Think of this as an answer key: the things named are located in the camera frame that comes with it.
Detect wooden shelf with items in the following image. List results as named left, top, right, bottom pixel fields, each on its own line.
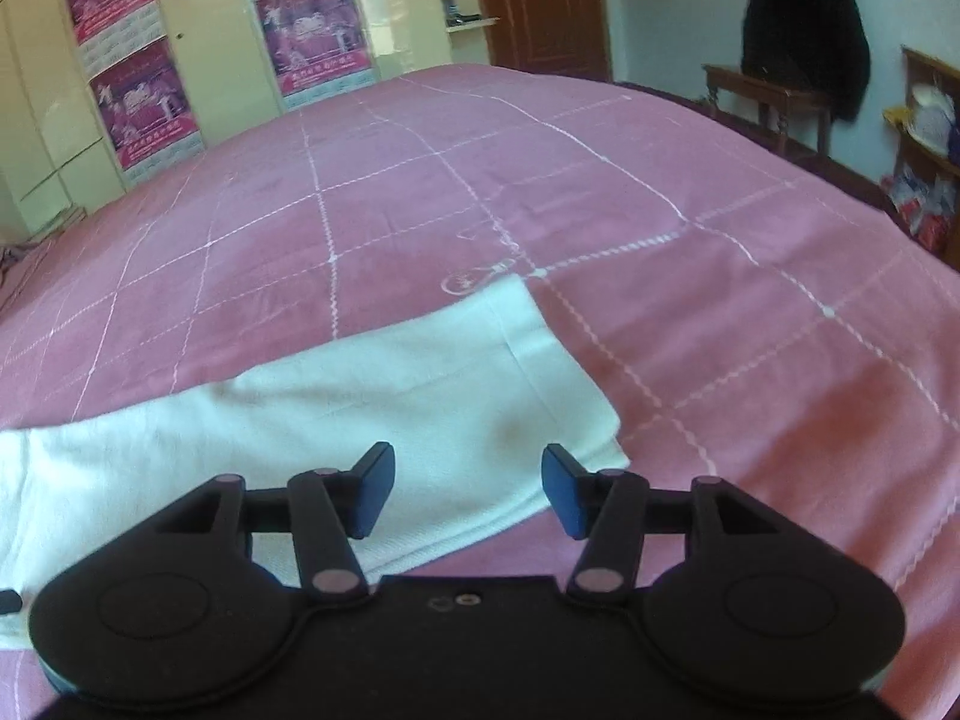
left=882, top=46, right=958, bottom=268

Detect purple poster lower left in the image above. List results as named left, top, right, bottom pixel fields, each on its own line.
left=89, top=37, right=205, bottom=187

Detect purple poster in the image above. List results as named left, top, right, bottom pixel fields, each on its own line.
left=251, top=0, right=377, bottom=110
left=89, top=37, right=205, bottom=187
left=65, top=0, right=166, bottom=80

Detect cream glossy wardrobe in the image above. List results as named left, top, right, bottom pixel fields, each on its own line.
left=2, top=0, right=451, bottom=242

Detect pink checked bed sheet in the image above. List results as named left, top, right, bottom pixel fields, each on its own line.
left=2, top=65, right=958, bottom=718

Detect brown wooden door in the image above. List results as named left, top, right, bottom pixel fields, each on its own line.
left=480, top=0, right=612, bottom=82

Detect dark wooden side table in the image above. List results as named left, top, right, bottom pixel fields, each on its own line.
left=703, top=64, right=833, bottom=158

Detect white pants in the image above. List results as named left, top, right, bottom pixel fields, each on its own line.
left=2, top=277, right=628, bottom=600

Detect purple poster upper left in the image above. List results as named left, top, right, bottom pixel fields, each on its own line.
left=65, top=0, right=166, bottom=80

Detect purple poster right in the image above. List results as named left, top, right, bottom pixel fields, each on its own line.
left=251, top=0, right=377, bottom=110

